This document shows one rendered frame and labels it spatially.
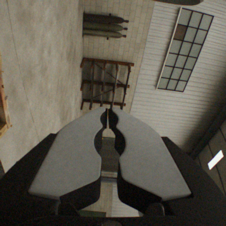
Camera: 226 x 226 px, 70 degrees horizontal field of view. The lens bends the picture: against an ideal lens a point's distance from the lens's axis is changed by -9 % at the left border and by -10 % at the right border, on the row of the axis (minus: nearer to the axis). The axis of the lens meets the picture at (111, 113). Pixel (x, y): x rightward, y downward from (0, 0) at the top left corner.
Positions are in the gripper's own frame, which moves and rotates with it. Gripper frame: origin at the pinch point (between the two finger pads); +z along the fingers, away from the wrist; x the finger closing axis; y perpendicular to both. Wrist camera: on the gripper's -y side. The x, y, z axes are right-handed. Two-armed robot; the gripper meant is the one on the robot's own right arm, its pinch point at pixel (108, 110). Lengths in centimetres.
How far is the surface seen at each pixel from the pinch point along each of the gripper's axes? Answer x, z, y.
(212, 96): 544, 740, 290
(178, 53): 294, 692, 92
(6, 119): -17.5, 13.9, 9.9
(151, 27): 166, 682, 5
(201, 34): 364, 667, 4
